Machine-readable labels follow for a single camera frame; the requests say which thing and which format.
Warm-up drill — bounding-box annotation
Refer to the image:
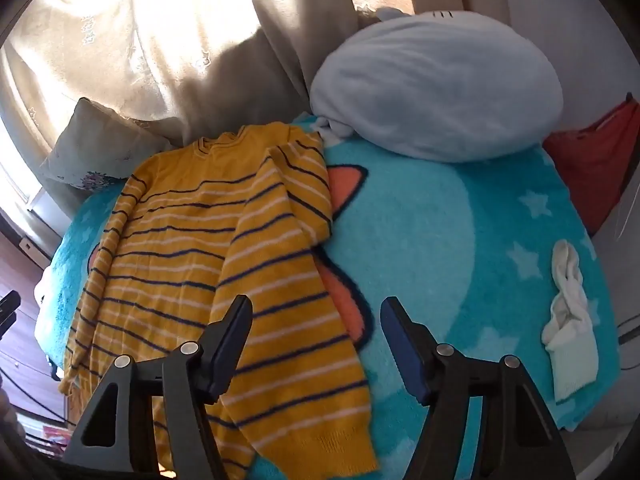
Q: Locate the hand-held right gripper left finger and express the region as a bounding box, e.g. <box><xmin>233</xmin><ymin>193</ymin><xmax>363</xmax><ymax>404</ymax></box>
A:
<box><xmin>63</xmin><ymin>294</ymin><xmax>254</xmax><ymax>480</ymax></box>

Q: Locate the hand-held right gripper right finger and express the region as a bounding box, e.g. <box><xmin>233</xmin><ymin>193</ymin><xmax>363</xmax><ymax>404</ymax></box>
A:
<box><xmin>380</xmin><ymin>297</ymin><xmax>571</xmax><ymax>480</ymax></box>

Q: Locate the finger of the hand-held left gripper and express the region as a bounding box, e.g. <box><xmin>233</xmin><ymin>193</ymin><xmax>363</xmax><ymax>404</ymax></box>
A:
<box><xmin>0</xmin><ymin>290</ymin><xmax>22</xmax><ymax>343</ymax></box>

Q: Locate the yellow striped sweater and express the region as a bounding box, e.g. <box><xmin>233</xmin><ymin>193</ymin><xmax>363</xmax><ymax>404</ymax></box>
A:
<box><xmin>59</xmin><ymin>122</ymin><xmax>378</xmax><ymax>479</ymax></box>

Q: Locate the wooden cabinet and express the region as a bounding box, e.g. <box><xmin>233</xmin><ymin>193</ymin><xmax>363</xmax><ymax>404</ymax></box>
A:
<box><xmin>0</xmin><ymin>230</ymin><xmax>71</xmax><ymax>441</ymax></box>

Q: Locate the teal printed blanket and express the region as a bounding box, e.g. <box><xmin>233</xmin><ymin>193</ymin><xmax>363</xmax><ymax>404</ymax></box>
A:
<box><xmin>34</xmin><ymin>115</ymin><xmax>621</xmax><ymax>480</ymax></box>

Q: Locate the white sock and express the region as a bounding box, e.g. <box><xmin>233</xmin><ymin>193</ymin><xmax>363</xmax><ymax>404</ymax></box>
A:
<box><xmin>542</xmin><ymin>240</ymin><xmax>600</xmax><ymax>403</ymax></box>

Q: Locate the floral cushion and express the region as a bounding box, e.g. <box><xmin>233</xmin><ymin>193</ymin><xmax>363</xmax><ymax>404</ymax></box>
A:
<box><xmin>39</xmin><ymin>97</ymin><xmax>173</xmax><ymax>192</ymax></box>

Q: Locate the light blue plush pillow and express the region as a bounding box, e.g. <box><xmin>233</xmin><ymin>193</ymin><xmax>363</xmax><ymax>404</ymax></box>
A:
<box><xmin>309</xmin><ymin>7</ymin><xmax>564</xmax><ymax>163</ymax></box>

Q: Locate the red cloth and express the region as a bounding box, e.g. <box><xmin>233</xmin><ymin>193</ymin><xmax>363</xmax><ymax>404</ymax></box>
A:
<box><xmin>542</xmin><ymin>100</ymin><xmax>640</xmax><ymax>237</ymax></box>

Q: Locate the beige curtain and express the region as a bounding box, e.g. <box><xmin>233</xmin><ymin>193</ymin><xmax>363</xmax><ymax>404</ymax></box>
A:
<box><xmin>0</xmin><ymin>0</ymin><xmax>416</xmax><ymax>146</ymax></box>

